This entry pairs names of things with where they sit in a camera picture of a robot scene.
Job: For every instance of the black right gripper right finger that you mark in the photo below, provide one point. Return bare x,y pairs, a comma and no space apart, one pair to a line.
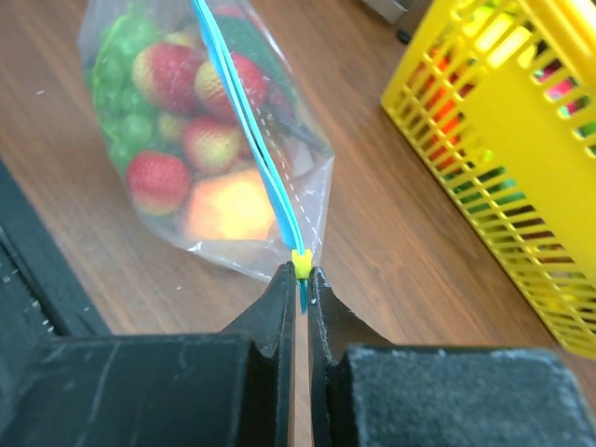
367,391

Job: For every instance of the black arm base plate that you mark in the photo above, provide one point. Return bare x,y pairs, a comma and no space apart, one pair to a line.
54,286

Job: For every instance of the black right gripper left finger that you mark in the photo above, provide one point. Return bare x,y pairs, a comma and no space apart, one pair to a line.
230,388

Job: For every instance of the red yellow apple toy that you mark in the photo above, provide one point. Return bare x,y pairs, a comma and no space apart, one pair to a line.
230,207

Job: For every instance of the green grape bunch toy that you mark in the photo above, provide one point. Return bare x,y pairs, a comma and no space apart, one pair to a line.
126,119

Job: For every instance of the clear zip bag blue seal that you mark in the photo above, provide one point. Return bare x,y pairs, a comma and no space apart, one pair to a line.
292,152

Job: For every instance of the yellow plastic basket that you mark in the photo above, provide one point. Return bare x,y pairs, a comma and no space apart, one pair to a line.
498,99

